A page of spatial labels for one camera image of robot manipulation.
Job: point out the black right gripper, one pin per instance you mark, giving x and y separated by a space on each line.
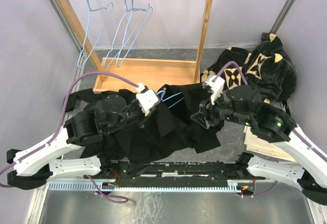
211 109

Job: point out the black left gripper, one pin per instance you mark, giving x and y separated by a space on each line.
141 122

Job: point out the black shirt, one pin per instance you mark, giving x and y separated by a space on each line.
108 147
169 130

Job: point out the wooden clothes rack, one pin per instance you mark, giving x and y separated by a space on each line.
153 67

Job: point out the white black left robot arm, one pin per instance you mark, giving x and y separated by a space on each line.
40 163

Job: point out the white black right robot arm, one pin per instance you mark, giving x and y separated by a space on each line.
245 106

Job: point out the cream folded cloth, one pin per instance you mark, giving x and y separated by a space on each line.
256 145

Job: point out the black cream fleece garment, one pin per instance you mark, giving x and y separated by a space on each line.
267 68

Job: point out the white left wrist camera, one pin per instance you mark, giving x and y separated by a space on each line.
147 98

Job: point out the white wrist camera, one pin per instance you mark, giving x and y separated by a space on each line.
147 98
214 85

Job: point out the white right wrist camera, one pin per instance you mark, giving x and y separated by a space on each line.
214 85

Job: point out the light blue cable duct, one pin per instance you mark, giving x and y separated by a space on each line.
232 187

